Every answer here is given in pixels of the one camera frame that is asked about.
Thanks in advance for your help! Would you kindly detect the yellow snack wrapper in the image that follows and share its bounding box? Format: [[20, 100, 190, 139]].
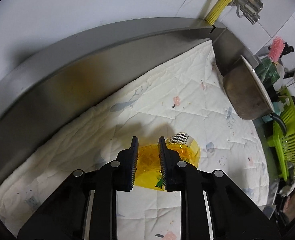
[[134, 132, 201, 191]]

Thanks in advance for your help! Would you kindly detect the white quilted patterned cloth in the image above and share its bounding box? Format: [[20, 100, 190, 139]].
[[0, 41, 269, 234]]

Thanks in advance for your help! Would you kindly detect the steel pot with white lid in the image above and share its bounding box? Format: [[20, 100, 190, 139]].
[[223, 56, 278, 120]]

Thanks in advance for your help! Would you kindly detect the green plastic dish rack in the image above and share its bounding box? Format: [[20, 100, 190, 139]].
[[267, 86, 295, 181]]

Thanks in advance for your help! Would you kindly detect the green utensil holder cup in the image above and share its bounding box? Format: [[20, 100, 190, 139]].
[[254, 57, 280, 83]]

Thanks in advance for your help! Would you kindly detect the pink bottle brush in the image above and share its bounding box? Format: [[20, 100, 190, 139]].
[[268, 36, 285, 62]]

